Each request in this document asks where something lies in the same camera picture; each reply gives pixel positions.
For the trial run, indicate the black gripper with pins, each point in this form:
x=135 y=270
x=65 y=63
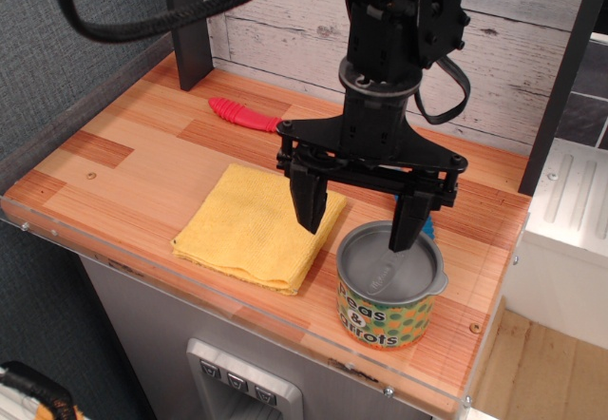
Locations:
x=366 y=130

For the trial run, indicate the red handled metal spoon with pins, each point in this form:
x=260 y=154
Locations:
x=238 y=114

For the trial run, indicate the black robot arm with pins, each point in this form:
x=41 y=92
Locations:
x=385 y=37

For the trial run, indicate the yellow folded cloth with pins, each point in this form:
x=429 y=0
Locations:
x=247 y=228

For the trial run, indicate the peas and carrots toy can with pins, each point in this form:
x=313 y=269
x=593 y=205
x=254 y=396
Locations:
x=385 y=299

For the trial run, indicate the clear acrylic edge guard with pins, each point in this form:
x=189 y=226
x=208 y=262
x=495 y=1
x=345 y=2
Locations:
x=476 y=238

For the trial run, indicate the white toy sink drainboard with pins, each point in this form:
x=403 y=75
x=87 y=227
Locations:
x=570 y=201

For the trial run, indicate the silver dispenser panel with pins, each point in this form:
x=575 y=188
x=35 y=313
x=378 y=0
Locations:
x=232 y=388

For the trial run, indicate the dark grey right post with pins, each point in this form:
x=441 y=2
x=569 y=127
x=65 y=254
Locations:
x=579 y=38

